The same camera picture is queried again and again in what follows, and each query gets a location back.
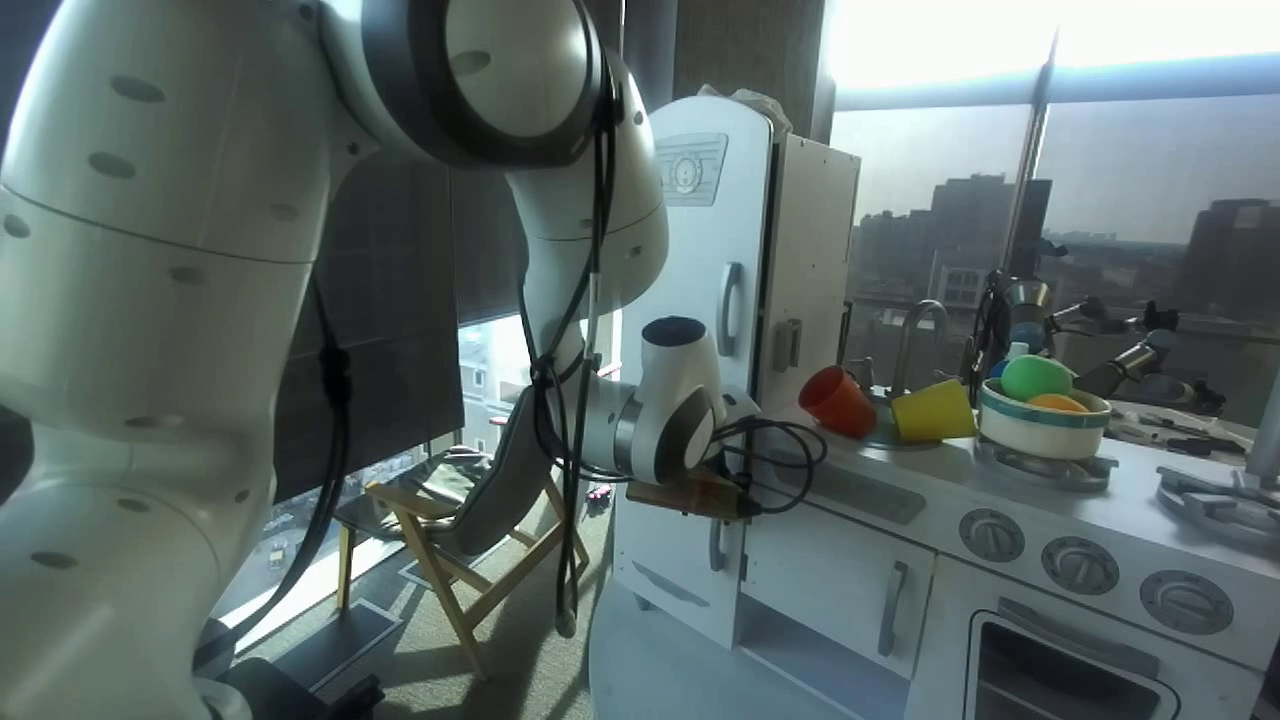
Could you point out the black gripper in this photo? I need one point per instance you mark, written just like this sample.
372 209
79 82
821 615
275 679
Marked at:
743 482

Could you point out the short white fridge cabinet door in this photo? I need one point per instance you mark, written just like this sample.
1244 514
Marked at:
667 567

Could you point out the tall white fridge cabinet door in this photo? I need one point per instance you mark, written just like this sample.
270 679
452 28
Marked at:
707 252

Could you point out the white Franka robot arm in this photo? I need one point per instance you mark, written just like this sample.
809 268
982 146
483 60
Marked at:
162 333

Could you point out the white under-counter cabinet door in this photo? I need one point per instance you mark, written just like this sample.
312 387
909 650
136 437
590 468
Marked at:
827 574

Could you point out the red toy cup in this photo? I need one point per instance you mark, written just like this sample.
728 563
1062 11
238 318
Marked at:
839 402

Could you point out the yellow toy cup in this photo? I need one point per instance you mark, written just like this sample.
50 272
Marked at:
936 415

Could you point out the wooden folding deck chair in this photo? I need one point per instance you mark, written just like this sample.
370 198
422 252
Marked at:
503 495

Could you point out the grey oven knob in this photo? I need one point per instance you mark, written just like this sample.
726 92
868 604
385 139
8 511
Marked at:
994 536
1186 602
1083 567

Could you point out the white toy kitchen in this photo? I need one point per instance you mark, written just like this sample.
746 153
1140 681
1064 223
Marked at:
815 225

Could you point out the white toy oven door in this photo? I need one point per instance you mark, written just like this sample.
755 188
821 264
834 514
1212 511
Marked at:
952 643

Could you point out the white bowl with green rim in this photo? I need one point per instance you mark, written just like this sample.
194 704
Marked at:
1040 432

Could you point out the green toy item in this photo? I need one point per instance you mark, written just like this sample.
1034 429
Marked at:
1034 379

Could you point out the blue toy bottle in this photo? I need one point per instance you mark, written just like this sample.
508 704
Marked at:
1027 342

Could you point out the orange toy item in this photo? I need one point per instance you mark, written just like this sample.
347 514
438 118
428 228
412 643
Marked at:
1062 402

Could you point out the dark roller window blind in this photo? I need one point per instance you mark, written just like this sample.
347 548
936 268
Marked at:
401 305

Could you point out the black floor box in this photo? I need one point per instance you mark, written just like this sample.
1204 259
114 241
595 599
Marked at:
343 661

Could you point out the wrist camera with yellow mount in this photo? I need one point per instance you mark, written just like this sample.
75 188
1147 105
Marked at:
683 498

